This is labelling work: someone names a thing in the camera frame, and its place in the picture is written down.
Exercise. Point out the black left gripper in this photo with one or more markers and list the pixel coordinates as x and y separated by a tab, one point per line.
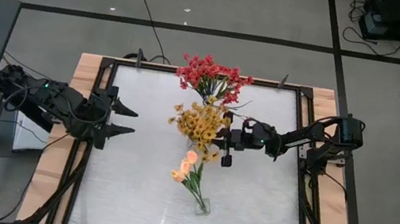
94	119

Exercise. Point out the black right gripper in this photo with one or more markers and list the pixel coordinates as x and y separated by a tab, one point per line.
256	139

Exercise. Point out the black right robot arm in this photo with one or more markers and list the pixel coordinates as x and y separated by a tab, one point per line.
350	131

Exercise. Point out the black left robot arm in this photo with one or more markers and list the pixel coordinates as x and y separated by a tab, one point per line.
57	99

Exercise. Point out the square faceted glass vase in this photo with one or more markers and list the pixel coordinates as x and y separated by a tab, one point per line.
204	210

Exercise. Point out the light wooden table board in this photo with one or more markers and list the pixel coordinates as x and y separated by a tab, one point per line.
86	66

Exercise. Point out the white box under desk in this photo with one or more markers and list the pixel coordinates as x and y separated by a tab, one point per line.
28	139

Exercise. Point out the black aluminium table frame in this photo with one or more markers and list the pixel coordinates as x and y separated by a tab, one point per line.
107	63

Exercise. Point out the black upright frame post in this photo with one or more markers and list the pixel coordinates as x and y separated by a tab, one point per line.
139	58

